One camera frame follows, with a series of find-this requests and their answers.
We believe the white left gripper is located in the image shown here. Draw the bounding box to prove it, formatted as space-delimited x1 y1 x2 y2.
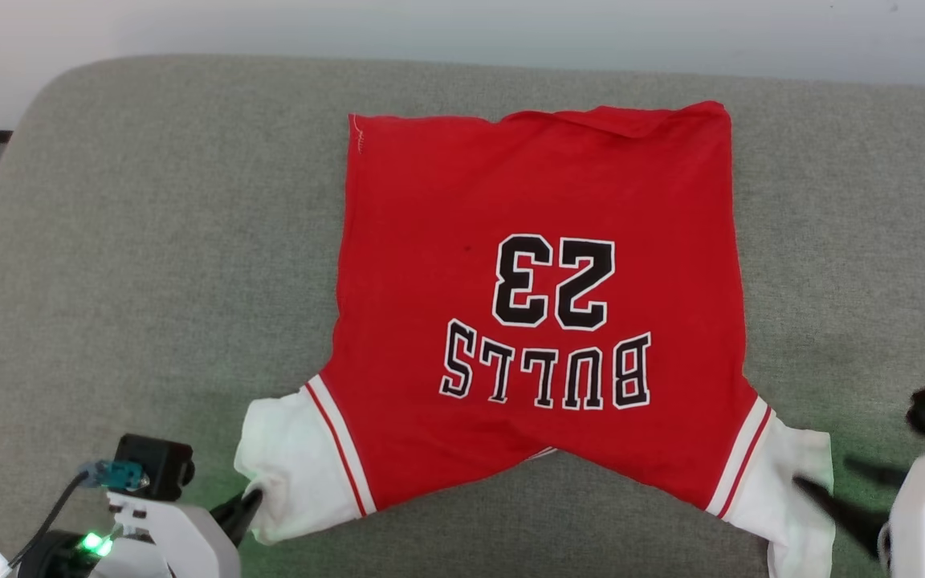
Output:
93 487 264 578

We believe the red Bulls jersey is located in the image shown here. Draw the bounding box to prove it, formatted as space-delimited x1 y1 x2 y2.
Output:
234 100 837 578

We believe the teal left cable connector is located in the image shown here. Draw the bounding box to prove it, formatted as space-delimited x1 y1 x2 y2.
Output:
77 460 150 492

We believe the thin black left cable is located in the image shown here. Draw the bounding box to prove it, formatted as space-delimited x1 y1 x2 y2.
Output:
9 472 90 567

